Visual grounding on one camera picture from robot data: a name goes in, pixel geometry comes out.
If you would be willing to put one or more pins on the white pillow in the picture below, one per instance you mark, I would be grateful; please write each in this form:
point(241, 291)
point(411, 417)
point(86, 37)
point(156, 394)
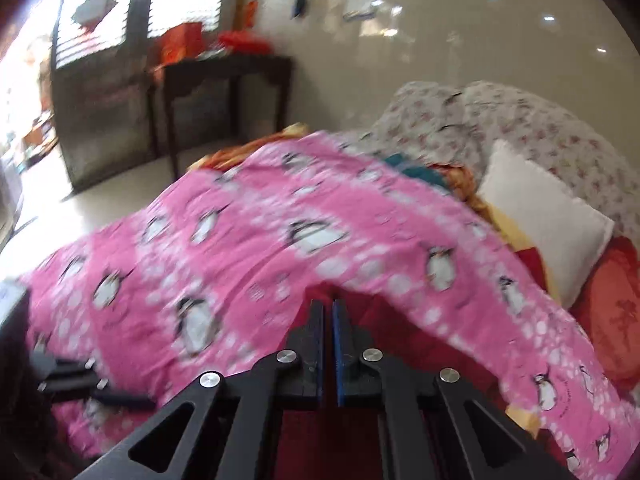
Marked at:
point(540, 220)

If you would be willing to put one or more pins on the pink penguin print blanket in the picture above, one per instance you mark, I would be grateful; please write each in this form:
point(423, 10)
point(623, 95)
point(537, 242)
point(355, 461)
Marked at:
point(300, 195)

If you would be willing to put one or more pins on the teal cloth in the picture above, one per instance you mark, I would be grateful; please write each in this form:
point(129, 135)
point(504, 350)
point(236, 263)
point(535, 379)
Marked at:
point(415, 170)

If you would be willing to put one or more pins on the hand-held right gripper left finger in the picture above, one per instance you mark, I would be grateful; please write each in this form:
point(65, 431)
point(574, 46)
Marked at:
point(315, 345)

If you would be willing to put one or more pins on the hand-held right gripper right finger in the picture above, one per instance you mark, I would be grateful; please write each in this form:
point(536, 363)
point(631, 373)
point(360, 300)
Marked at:
point(340, 345)

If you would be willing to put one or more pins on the diamond paper door decoration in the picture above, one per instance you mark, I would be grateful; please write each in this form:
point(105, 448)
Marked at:
point(95, 9)

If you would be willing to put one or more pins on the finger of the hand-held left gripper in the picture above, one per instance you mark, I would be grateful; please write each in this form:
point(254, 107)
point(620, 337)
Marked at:
point(90, 391)
point(65, 366)

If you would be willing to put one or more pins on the red heart pillow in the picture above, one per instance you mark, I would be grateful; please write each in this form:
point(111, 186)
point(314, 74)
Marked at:
point(615, 310)

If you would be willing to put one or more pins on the dark red garment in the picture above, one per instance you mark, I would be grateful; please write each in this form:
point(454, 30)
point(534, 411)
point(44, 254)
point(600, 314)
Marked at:
point(405, 325)

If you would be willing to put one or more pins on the red cloth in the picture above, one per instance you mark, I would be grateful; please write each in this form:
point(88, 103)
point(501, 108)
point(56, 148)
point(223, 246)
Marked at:
point(532, 267)

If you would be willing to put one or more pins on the dark wooden table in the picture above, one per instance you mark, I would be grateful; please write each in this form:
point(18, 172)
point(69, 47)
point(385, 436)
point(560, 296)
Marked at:
point(225, 67)

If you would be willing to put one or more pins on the dark lattice door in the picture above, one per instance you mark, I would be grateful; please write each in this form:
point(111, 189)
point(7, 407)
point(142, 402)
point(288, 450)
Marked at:
point(100, 110)

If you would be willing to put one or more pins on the red box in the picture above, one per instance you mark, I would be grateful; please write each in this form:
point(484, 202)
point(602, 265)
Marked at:
point(182, 45)

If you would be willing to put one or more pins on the red bag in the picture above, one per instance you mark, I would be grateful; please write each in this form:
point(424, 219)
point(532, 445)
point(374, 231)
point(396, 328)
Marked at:
point(245, 42)

